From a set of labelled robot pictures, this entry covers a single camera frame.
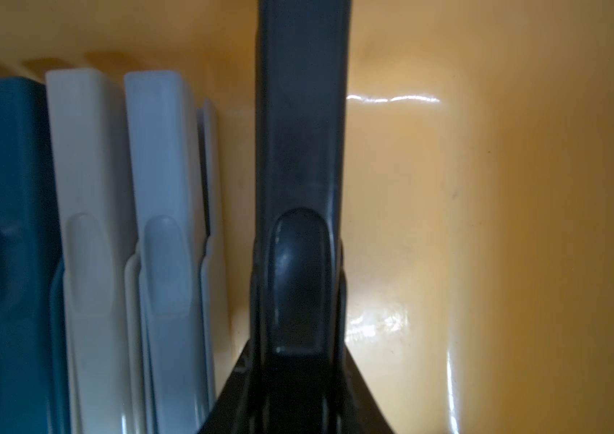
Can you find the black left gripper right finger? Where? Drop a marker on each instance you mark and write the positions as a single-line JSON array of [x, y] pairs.
[[360, 412]]

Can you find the grey pruning pliers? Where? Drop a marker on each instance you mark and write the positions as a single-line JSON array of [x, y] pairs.
[[187, 349]]

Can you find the yellow plastic storage tray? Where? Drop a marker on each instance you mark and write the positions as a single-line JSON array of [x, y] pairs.
[[478, 213]]

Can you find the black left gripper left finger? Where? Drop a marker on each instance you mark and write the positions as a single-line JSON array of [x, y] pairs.
[[230, 415]]

